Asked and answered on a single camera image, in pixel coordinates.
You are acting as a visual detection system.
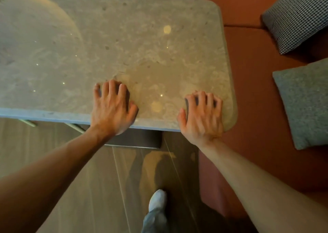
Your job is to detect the person's right hand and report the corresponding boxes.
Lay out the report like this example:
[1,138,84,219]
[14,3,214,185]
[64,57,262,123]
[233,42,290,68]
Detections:
[177,91,224,148]

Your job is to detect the person's left hand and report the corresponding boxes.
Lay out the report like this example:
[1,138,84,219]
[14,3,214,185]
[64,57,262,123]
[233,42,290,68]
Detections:
[90,80,139,138]

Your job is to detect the person's left forearm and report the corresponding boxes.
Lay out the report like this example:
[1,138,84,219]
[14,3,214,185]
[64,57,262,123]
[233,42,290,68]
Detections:
[0,126,114,233]

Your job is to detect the person's right forearm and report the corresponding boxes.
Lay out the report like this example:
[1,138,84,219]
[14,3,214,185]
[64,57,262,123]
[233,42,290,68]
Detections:
[197,137,328,233]

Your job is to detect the dark table base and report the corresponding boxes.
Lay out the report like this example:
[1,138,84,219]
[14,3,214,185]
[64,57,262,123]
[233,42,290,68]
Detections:
[105,128,162,149]

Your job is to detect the red upholstered bench seat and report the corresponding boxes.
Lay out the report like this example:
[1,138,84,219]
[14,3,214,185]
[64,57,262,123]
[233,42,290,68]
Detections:
[199,0,328,233]

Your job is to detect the pale metal table leg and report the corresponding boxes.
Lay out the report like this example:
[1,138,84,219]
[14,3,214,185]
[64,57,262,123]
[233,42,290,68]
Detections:
[19,118,38,128]
[64,123,86,134]

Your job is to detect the person's white shoe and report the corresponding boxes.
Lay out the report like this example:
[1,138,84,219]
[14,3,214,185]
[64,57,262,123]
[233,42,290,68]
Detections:
[148,189,168,213]

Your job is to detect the plain grey cushion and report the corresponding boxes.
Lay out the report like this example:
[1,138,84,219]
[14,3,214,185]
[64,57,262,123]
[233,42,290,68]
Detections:
[272,58,328,151]

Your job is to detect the person's grey trouser leg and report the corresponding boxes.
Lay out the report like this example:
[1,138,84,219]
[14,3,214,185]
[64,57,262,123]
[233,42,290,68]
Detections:
[141,209,170,233]

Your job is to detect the black white checked cushion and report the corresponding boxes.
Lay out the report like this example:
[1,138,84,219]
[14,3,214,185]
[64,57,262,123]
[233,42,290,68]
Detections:
[261,0,328,55]

